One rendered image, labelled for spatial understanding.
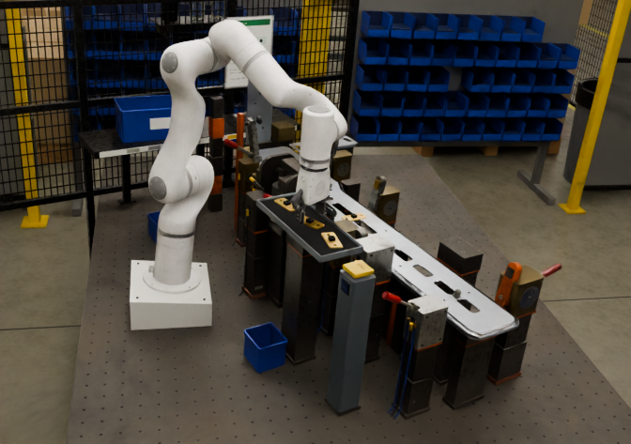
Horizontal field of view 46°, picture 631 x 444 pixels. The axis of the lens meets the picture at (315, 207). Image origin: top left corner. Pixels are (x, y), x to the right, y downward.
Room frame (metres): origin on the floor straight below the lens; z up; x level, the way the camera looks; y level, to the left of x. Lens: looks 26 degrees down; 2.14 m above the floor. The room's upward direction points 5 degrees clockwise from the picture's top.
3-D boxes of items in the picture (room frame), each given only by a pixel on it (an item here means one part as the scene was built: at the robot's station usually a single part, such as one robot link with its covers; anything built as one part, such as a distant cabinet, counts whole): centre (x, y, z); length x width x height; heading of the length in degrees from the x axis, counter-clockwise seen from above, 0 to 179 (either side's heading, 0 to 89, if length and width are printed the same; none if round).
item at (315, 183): (1.87, 0.01, 1.29); 0.10 x 0.07 x 0.11; 143
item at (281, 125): (2.93, 0.17, 0.88); 0.08 x 0.08 x 0.36; 33
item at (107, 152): (2.88, 0.53, 1.02); 0.90 x 0.22 x 0.03; 123
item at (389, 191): (2.40, -0.26, 0.87); 0.12 x 0.07 x 0.35; 123
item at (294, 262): (1.86, 0.02, 0.92); 0.10 x 0.08 x 0.45; 33
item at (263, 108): (2.86, 0.26, 1.17); 0.12 x 0.01 x 0.34; 123
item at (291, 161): (2.21, 0.09, 0.95); 0.18 x 0.13 x 0.49; 33
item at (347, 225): (2.01, -0.08, 0.89); 0.12 x 0.08 x 0.38; 123
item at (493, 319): (2.23, -0.15, 1.00); 1.38 x 0.22 x 0.02; 33
